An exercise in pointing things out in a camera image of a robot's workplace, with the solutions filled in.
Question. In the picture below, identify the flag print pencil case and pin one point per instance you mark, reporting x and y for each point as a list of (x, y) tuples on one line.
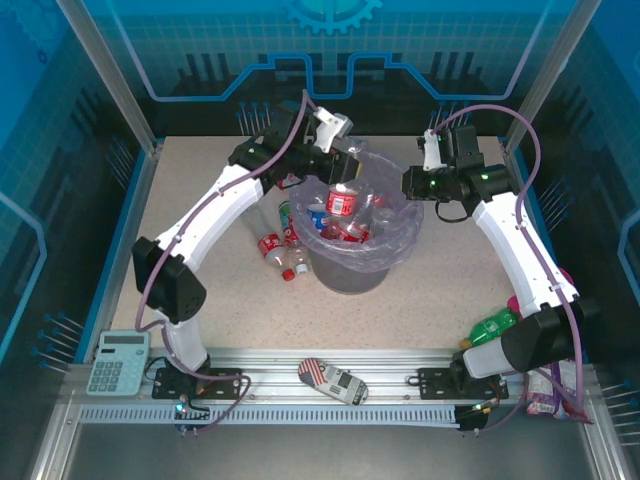
[(332, 382)]

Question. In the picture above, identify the pink round plastic item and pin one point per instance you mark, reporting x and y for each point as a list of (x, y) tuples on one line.
[(514, 302)]

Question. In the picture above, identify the aluminium mounting rail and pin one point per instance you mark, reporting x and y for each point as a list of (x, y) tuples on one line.
[(280, 372)]

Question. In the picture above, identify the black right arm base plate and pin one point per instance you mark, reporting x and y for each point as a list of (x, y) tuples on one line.
[(432, 382)]

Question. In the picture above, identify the blue label plastic bottle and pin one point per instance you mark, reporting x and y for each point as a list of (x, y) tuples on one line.
[(317, 217)]

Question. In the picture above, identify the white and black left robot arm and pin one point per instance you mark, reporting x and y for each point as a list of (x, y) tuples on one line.
[(215, 215)]

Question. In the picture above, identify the small black electronics board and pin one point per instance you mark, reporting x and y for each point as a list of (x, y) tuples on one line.
[(470, 420), (187, 412)]

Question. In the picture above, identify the large clear plastic bottle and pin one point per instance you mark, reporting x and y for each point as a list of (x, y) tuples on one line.
[(382, 217)]

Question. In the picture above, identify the green plastic bottle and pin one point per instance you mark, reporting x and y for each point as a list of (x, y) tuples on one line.
[(487, 327)]

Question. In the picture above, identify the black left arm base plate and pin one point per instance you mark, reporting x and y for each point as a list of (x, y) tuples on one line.
[(225, 387)]

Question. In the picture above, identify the clear bottle with white cap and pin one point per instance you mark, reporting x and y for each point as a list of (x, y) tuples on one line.
[(298, 256)]

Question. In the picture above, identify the purple snack bag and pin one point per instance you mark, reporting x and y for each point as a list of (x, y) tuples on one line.
[(542, 395)]

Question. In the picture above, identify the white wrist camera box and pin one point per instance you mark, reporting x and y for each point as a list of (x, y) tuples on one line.
[(432, 150), (330, 127)]

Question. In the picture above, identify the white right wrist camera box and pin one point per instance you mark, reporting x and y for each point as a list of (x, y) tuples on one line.
[(432, 150)]

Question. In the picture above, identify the grey mesh waste bin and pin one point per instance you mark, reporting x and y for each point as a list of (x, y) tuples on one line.
[(350, 282)]

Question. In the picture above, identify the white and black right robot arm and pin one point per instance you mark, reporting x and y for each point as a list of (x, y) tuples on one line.
[(520, 260)]

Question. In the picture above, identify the green and red drink bottle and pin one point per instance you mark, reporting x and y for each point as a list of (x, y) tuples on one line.
[(285, 220)]

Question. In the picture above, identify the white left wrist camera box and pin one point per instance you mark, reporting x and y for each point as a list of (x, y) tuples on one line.
[(330, 127)]

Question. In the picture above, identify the aluminium frame post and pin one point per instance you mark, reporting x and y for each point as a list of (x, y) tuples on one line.
[(550, 75), (115, 85)]

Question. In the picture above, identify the pale green calculator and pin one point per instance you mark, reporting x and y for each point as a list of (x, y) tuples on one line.
[(117, 362)]

